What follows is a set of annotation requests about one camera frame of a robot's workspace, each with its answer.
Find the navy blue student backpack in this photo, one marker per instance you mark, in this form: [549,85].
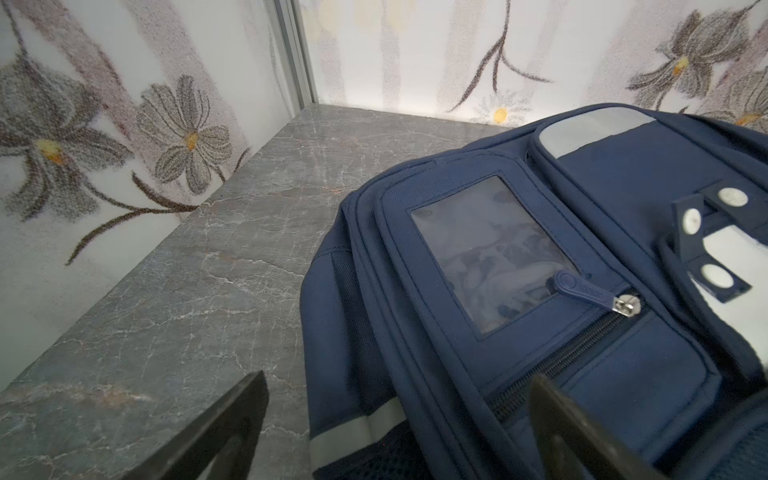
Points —
[613,255]

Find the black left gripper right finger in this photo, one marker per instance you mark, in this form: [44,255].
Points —
[576,438]

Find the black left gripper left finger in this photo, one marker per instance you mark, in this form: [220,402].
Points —
[220,443]

